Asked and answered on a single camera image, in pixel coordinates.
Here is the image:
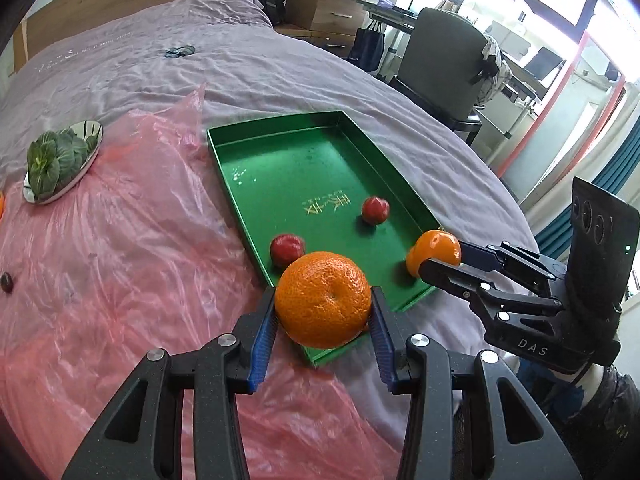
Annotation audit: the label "green leafy vegetable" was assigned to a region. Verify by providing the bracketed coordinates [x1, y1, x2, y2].
[27, 128, 101, 203]

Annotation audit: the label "pink plastic sheet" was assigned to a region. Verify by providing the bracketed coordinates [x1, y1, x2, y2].
[1, 84, 399, 479]

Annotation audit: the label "dark shopping bag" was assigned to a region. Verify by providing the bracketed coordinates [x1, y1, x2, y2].
[347, 21, 385, 73]

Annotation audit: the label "red fruit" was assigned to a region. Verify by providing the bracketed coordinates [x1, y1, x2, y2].
[361, 196, 390, 226]
[269, 233, 306, 269]

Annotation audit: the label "dark purple plum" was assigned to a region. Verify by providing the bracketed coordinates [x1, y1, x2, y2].
[0, 272, 14, 295]

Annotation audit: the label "large orange mandarin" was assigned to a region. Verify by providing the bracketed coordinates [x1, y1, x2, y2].
[274, 252, 372, 349]

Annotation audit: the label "dark glasses on bed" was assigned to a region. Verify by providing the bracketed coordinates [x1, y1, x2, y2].
[165, 44, 195, 58]

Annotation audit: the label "white patterned plate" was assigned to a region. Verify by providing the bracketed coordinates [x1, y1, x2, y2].
[23, 120, 104, 205]

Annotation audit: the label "grey office chair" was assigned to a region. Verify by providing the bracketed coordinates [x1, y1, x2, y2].
[390, 8, 512, 144]

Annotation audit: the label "green rectangular tray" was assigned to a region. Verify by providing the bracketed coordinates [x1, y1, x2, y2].
[206, 109, 444, 369]

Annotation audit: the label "wooden nightstand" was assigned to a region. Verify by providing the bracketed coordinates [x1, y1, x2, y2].
[276, 0, 367, 58]

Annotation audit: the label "desk with clutter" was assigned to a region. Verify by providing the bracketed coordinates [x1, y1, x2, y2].
[349, 0, 418, 35]

